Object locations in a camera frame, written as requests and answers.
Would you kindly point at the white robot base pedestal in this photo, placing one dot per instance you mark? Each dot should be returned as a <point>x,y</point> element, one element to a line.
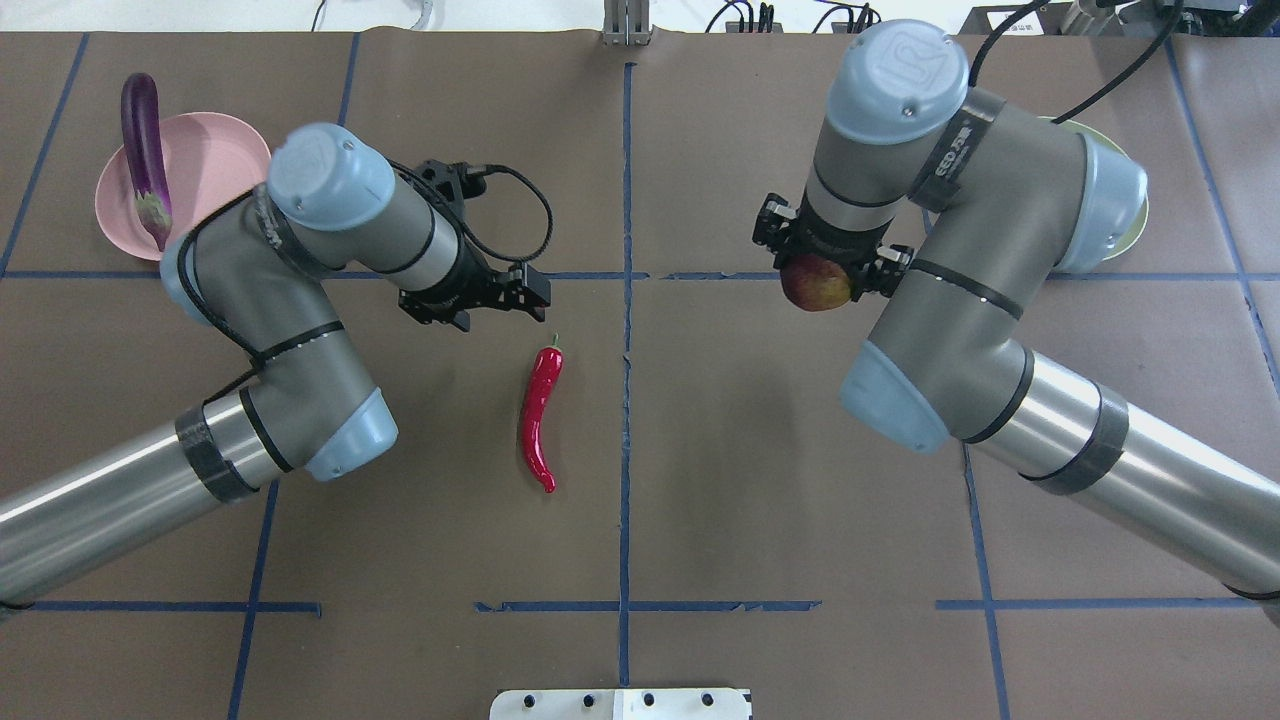
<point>624,703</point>

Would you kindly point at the pink plate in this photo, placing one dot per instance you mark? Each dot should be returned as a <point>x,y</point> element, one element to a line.
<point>209,160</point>

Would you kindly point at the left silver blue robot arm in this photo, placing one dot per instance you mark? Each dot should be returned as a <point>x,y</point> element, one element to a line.
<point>254,271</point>

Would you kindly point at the aluminium frame post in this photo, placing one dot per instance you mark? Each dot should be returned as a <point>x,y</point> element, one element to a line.
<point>627,23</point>

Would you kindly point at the light green plate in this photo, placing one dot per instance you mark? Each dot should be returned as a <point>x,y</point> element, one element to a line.
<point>1135,220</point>

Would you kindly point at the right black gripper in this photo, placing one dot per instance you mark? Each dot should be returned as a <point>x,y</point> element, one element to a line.
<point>829,245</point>

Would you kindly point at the purple eggplant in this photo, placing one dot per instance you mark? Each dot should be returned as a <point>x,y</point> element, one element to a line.
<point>144,157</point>

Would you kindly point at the red yellow apple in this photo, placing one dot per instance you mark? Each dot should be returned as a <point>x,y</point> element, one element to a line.
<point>815,284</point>

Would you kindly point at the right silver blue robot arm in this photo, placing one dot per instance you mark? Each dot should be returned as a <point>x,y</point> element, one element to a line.
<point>957,206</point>

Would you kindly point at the white label card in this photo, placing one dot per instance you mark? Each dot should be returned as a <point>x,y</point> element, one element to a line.
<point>1016,22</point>

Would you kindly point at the red chili pepper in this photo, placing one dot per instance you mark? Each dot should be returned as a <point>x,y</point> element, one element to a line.
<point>545,371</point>

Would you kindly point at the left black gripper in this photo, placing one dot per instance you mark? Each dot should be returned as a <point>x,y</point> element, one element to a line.
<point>470,287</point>

